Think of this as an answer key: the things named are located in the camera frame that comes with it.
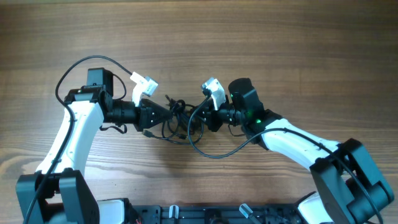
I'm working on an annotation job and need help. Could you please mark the black usb cable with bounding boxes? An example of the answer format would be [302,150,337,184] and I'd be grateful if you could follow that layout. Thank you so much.
[142,94,208,146]

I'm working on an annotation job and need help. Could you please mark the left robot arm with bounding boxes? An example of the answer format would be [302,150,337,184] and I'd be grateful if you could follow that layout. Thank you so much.
[16,68,170,223]

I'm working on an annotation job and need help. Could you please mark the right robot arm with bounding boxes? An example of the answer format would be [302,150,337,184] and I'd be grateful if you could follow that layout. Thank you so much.
[191,78,394,223]

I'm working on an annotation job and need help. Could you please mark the right camera black cable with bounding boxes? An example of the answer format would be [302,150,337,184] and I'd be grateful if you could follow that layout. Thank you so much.
[187,90,385,224]

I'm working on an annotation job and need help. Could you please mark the camera black cable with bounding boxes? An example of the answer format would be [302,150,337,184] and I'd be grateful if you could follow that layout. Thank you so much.
[187,90,385,224]
[23,55,134,224]

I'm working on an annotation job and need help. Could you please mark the left camera black cable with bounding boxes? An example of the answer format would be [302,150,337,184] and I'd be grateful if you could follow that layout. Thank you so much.
[23,55,134,224]

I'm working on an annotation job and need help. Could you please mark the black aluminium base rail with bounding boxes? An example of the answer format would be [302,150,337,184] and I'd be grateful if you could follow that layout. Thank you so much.
[93,203,312,224]

